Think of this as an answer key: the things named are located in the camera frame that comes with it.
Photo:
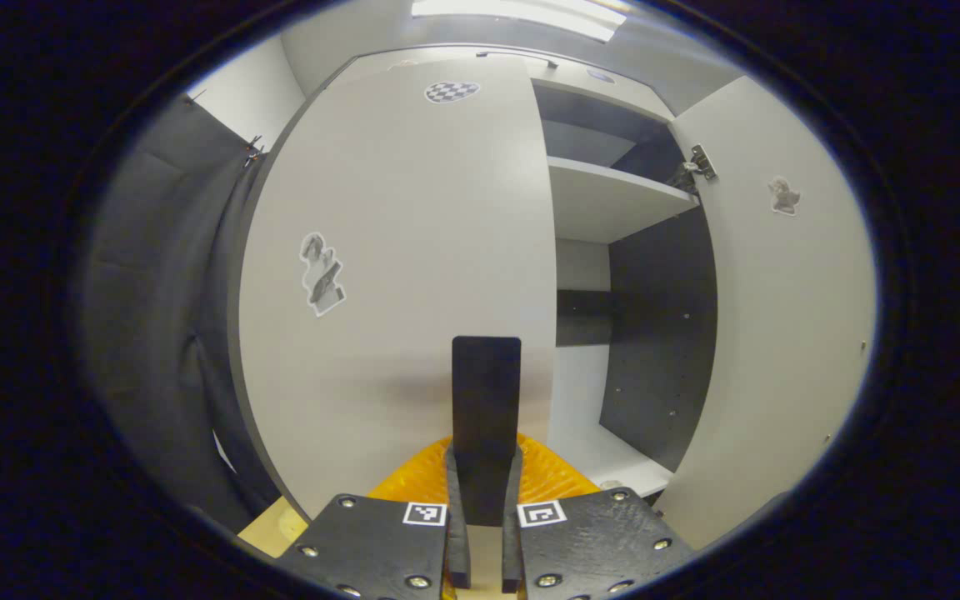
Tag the white cabinet shelf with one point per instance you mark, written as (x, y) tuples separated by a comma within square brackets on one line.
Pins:
[(613, 467), (605, 200)]

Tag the long ceiling light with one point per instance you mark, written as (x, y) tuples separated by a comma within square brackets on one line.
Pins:
[(530, 12)]

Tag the grey cabinet door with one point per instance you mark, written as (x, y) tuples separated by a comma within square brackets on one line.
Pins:
[(413, 250), (780, 333)]

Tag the grey double-door shoe cabinet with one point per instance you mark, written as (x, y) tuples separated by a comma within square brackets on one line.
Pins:
[(663, 333)]

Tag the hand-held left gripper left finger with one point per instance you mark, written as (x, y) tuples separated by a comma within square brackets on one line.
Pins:
[(457, 542)]

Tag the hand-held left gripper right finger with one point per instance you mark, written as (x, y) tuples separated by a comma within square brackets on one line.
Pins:
[(512, 542)]

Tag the black backdrop cloth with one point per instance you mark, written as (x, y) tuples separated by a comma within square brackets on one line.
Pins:
[(163, 333)]

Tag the metal door hinge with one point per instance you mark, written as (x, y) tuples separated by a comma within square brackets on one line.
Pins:
[(699, 165)]

